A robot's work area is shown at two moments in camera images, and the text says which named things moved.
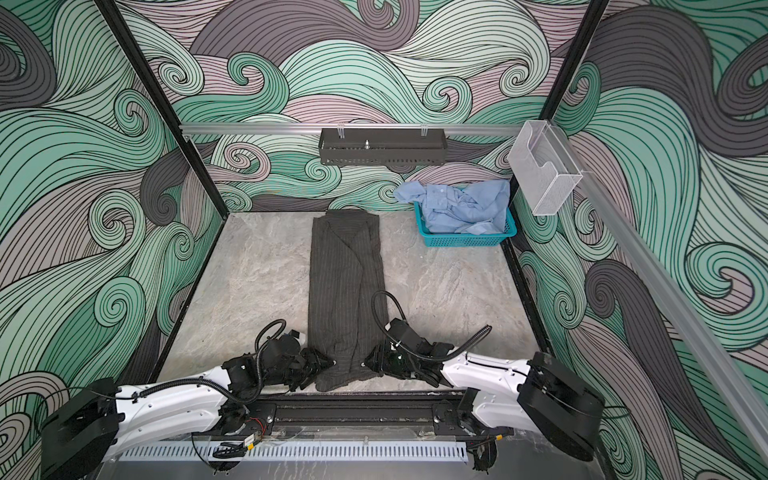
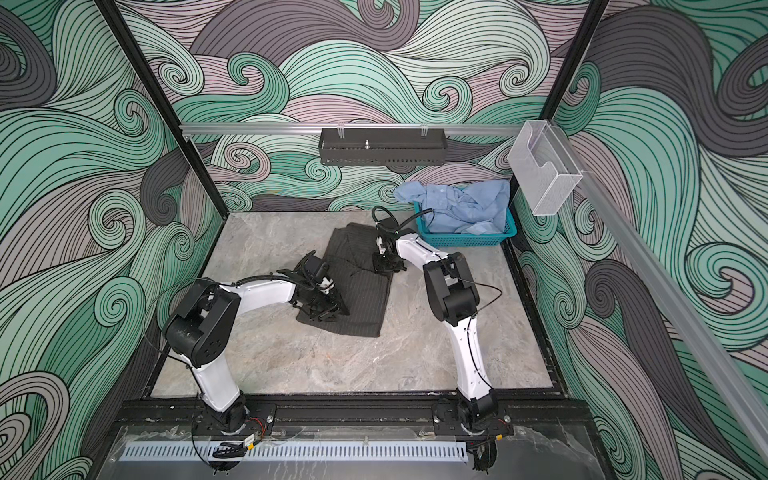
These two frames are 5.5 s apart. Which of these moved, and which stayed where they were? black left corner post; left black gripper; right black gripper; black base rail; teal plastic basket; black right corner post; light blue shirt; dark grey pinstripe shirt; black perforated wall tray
Moved: dark grey pinstripe shirt; right black gripper; left black gripper
Stayed: teal plastic basket; light blue shirt; black left corner post; black base rail; black right corner post; black perforated wall tray
